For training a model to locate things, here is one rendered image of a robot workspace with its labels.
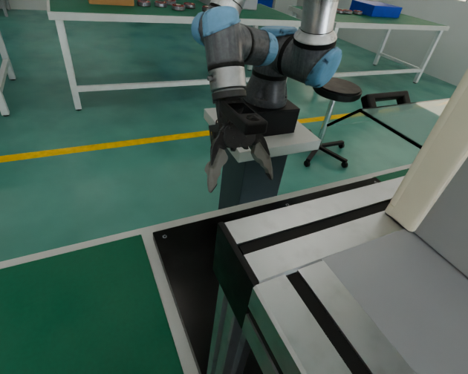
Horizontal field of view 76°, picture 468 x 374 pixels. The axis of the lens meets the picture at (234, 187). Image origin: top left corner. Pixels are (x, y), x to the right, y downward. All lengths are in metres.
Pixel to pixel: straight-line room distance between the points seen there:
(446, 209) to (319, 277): 0.08
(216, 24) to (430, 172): 0.52
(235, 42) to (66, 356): 0.60
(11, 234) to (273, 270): 1.77
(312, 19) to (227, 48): 0.32
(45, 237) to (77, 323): 1.25
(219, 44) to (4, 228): 1.56
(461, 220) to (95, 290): 0.54
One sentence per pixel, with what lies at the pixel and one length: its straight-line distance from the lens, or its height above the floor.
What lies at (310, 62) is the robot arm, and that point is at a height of 1.02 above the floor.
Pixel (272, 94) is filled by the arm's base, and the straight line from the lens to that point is 1.02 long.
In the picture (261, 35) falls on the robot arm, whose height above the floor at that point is 1.10.
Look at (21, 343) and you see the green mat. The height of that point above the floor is 0.75.
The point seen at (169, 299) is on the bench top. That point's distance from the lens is 0.58.
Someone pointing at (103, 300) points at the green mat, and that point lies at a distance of 0.59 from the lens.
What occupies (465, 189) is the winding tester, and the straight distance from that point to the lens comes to 0.20.
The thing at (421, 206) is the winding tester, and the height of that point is 1.14.
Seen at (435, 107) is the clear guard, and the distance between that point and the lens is 0.64.
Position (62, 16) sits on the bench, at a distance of 2.71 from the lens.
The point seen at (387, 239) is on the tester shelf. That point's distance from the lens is 0.21.
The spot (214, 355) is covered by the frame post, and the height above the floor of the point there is 0.91.
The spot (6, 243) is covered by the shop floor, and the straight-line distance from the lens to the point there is 1.85.
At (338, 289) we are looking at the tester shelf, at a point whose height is 1.12.
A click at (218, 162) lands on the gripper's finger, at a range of 0.61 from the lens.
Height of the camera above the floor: 1.24
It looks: 38 degrees down
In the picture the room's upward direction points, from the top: 8 degrees clockwise
